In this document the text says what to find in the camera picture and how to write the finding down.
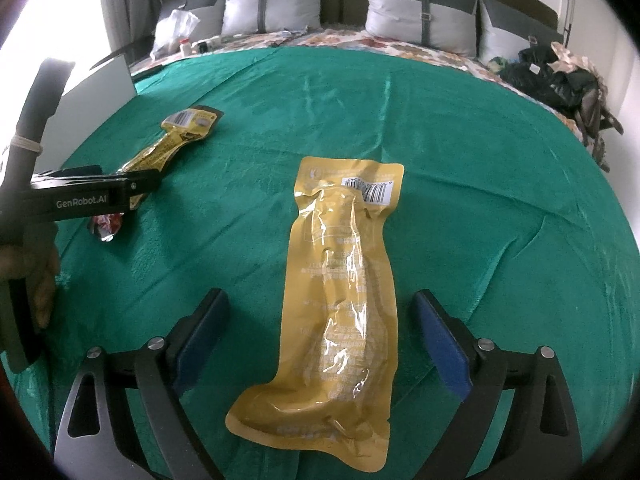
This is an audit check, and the white plastic bag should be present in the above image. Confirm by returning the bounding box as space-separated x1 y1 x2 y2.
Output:
150 9 201 61

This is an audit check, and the floral blanket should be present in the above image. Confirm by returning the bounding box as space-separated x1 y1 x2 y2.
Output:
127 27 608 171

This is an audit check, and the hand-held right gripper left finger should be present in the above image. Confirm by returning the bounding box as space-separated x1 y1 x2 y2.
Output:
52 287 231 480

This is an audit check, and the slim yellow snack packet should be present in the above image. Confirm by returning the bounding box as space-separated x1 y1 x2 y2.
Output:
117 106 224 211

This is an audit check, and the dark backpack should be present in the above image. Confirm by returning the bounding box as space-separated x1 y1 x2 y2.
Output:
575 77 626 161

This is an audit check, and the large yellow vacuum packet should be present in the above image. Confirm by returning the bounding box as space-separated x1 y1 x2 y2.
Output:
225 156 405 473

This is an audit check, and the tan cloth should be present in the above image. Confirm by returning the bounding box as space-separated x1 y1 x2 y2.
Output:
550 42 596 73

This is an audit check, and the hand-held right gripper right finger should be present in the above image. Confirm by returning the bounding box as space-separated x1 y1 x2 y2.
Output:
411 289 583 480

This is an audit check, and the person's left hand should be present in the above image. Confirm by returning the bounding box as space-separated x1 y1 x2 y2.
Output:
4 220 62 331

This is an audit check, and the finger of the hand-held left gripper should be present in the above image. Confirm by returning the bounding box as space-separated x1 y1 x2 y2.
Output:
32 167 162 197

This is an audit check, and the small grey pillow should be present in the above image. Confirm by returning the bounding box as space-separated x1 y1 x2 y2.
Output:
477 0 556 63
159 0 226 36

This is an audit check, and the small red wrapper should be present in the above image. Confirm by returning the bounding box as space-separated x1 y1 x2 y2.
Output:
88 211 124 243

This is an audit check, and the green blanket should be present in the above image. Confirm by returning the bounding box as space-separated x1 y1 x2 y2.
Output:
0 42 640 480

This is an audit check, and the white box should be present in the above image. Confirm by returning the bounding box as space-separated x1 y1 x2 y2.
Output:
57 54 138 171

